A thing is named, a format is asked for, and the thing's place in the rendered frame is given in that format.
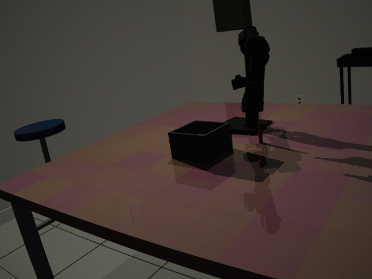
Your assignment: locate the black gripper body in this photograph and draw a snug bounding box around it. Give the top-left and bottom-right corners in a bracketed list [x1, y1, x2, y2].
[245, 70, 265, 98]

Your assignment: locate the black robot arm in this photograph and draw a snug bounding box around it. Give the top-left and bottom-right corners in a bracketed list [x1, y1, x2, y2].
[231, 26, 270, 127]

